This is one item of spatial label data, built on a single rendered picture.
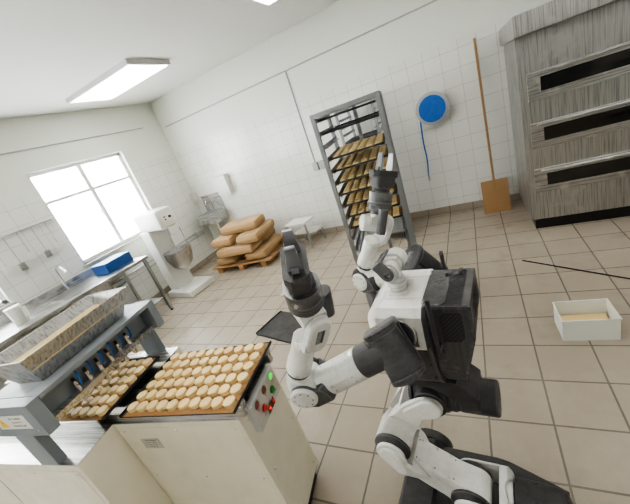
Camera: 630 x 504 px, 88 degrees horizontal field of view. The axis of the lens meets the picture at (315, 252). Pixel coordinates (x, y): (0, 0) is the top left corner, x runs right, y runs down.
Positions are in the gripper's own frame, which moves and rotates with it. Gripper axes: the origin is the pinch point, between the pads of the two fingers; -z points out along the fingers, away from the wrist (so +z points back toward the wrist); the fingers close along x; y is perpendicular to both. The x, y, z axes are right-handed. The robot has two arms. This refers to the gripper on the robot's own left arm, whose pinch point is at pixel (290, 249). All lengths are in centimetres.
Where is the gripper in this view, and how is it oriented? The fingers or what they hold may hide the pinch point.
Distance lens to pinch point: 66.1
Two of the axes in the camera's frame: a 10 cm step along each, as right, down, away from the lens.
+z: 1.5, 7.1, 6.9
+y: 9.8, -2.1, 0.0
